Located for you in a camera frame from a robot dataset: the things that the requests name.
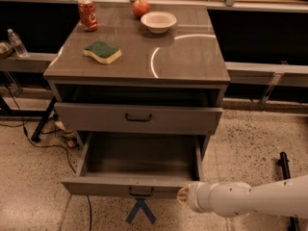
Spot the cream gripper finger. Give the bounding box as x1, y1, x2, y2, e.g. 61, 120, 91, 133
176, 184, 191, 206

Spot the grey drawer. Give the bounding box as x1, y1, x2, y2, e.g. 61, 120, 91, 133
63, 132, 203, 199
55, 102, 222, 135

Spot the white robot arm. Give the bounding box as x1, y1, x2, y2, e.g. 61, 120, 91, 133
177, 175, 308, 218

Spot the grey top drawer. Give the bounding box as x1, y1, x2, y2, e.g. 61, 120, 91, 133
55, 102, 222, 135

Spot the grey drawer cabinet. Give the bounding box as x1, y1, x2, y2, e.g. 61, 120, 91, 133
43, 3, 231, 152

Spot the blue tape cross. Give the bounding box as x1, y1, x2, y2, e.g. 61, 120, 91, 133
126, 198, 157, 224

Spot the black stand leg right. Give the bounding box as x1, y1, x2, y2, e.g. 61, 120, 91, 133
278, 152, 300, 231

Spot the grey side shelf right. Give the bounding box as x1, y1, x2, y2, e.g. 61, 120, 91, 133
225, 62, 308, 88

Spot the grey side shelf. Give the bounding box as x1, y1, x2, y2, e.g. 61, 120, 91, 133
0, 53, 56, 73
225, 62, 308, 88

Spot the black table leg left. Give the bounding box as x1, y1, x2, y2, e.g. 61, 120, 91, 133
31, 97, 57, 142

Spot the green yellow sponge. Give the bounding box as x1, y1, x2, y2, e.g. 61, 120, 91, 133
84, 41, 121, 64

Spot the white bowl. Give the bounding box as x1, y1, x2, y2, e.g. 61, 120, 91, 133
141, 12, 177, 34

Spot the red apple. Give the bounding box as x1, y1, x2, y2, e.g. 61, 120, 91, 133
133, 0, 150, 19

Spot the grey side shelf left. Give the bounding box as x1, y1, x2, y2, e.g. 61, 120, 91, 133
0, 53, 56, 73

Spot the orange soda can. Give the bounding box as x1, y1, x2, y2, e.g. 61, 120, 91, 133
78, 0, 98, 32

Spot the clear water bottle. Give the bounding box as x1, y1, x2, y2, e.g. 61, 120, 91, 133
8, 29, 28, 57

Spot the bowl on left shelf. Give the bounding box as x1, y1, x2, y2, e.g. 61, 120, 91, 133
0, 41, 13, 59

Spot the black floor cable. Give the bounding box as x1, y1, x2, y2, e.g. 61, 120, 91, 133
0, 87, 93, 231

